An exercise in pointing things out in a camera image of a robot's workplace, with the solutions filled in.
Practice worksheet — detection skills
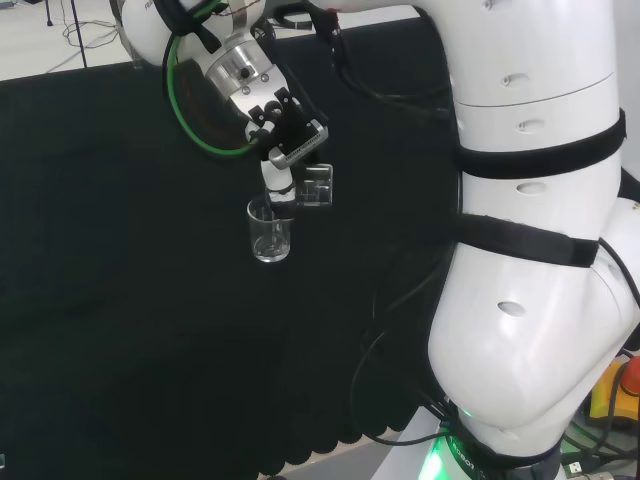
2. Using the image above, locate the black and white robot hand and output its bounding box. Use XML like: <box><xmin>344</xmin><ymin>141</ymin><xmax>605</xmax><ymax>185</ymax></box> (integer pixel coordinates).
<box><xmin>228</xmin><ymin>74</ymin><xmax>321</xmax><ymax>219</ymax></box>

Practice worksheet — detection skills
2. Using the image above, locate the clear glass beaker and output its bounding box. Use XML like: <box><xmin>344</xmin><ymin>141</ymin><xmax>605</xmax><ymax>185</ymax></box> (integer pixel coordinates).
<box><xmin>246</xmin><ymin>197</ymin><xmax>295</xmax><ymax>265</ymax></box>
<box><xmin>292</xmin><ymin>163</ymin><xmax>335</xmax><ymax>211</ymax></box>

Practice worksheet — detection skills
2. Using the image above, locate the black tripod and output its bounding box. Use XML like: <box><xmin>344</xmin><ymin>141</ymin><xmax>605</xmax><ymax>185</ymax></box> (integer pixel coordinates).
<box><xmin>43</xmin><ymin>0</ymin><xmax>89</xmax><ymax>70</ymax></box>

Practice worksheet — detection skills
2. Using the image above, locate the black bench cloth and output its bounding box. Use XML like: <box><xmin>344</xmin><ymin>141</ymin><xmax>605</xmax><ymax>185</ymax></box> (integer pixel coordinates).
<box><xmin>0</xmin><ymin>14</ymin><xmax>464</xmax><ymax>479</ymax></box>

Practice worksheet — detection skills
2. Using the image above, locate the yellow stop button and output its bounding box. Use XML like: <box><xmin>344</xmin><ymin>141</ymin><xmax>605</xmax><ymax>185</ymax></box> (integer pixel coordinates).
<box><xmin>588</xmin><ymin>357</ymin><xmax>640</xmax><ymax>426</ymax></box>

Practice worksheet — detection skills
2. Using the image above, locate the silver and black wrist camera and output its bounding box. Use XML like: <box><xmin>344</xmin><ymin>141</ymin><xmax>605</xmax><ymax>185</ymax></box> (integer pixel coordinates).
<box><xmin>268</xmin><ymin>118</ymin><xmax>330</xmax><ymax>170</ymax></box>

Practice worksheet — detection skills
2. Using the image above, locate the green cable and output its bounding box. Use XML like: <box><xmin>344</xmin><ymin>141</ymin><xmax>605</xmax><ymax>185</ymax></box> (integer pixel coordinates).
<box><xmin>164</xmin><ymin>0</ymin><xmax>261</xmax><ymax>157</ymax></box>

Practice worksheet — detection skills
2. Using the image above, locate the black cable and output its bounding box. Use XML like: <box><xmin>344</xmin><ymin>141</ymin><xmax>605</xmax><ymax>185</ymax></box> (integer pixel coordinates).
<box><xmin>307</xmin><ymin>4</ymin><xmax>459</xmax><ymax>121</ymax></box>
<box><xmin>349</xmin><ymin>239</ymin><xmax>461</xmax><ymax>446</ymax></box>

